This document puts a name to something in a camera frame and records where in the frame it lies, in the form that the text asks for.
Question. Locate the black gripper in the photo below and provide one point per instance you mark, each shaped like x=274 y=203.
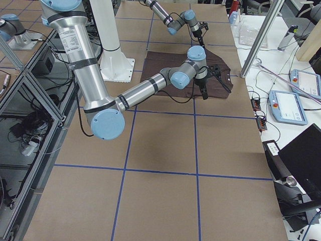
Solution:
x=201 y=81
x=196 y=32

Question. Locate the white camera stand base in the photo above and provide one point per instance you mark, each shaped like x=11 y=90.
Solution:
x=114 y=65

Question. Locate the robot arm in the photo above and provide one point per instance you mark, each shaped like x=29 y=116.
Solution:
x=173 y=17
x=104 y=112

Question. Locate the near blue teach pendant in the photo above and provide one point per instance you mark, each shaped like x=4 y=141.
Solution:
x=286 y=108

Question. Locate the black monitor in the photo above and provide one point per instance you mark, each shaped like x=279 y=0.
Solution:
x=302 y=158

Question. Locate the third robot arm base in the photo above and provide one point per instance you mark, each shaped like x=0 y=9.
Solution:
x=18 y=38

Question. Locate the black box under table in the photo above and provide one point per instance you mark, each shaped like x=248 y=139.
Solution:
x=45 y=63

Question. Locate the dark brown t-shirt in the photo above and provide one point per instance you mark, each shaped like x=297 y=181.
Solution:
x=218 y=86

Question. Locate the aluminium frame post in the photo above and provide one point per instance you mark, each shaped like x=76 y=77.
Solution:
x=266 y=25

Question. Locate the red bottle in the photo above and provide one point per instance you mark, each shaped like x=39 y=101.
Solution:
x=234 y=5

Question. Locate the far blue teach pendant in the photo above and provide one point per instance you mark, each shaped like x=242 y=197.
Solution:
x=306 y=81

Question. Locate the blue teach pendant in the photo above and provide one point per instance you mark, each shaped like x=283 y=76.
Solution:
x=286 y=108
x=306 y=81

